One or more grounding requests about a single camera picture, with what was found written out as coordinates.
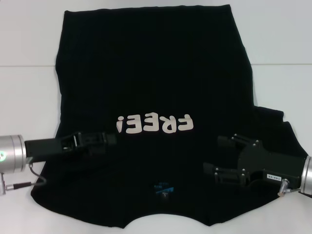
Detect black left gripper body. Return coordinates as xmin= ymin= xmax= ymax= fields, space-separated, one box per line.
xmin=24 ymin=131 xmax=82 ymax=162

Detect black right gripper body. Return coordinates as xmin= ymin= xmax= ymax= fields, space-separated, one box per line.
xmin=237 ymin=142 xmax=307 ymax=189

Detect black shirt with FREE print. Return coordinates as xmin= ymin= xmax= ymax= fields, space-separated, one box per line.
xmin=29 ymin=3 xmax=308 ymax=221

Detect left arm cable with plug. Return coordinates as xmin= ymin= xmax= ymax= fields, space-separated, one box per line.
xmin=0 ymin=156 xmax=47 ymax=196

